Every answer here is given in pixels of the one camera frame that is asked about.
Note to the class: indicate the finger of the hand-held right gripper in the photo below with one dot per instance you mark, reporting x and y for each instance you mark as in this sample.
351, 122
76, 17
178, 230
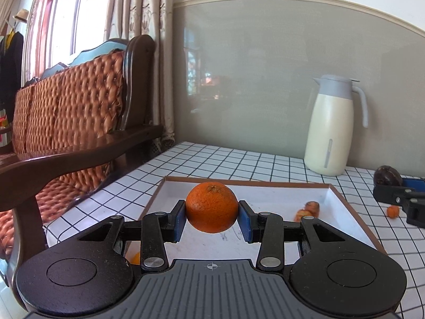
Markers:
386, 194
413, 183

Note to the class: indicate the cream thermos jug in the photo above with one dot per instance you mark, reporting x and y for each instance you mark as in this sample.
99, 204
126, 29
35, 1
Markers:
328, 129

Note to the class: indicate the beige curtain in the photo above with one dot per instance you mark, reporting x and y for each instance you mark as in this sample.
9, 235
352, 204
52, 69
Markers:
139, 13

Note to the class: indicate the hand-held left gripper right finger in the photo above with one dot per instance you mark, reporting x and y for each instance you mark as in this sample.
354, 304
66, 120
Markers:
245, 223

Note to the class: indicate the black coat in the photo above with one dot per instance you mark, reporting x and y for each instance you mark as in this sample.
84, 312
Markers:
13, 66

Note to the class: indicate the white tray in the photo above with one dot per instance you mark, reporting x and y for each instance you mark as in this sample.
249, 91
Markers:
282, 199

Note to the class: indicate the small tangerine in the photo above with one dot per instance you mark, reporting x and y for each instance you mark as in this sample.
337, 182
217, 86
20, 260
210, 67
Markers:
136, 259

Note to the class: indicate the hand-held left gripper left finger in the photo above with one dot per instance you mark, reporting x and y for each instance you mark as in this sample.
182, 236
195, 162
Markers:
179, 222

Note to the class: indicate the red framed window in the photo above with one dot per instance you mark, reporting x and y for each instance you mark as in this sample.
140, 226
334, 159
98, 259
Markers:
66, 23

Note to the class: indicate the dark purple fruit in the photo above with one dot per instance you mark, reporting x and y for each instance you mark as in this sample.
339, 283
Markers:
386, 174

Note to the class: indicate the striped colourful cloth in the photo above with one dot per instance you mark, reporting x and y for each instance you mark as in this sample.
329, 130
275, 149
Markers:
3, 123

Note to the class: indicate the straw hat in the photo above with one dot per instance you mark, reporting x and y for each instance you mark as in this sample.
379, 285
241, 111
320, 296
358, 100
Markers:
21, 16

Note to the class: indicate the wooden sofa with orange cushions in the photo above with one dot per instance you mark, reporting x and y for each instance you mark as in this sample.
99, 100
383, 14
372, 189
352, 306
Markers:
83, 106

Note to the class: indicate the white checked tablecloth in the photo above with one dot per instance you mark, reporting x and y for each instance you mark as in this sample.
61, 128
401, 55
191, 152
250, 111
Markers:
215, 162

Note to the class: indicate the yellow garment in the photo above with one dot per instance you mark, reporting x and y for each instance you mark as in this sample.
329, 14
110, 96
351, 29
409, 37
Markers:
10, 34

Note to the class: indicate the large orange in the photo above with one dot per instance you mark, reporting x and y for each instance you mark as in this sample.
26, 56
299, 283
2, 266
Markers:
212, 207

